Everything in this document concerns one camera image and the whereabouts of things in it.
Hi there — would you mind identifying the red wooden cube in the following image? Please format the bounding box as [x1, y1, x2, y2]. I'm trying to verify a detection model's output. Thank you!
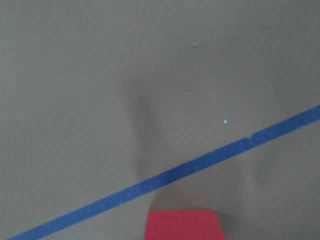
[143, 210, 225, 240]

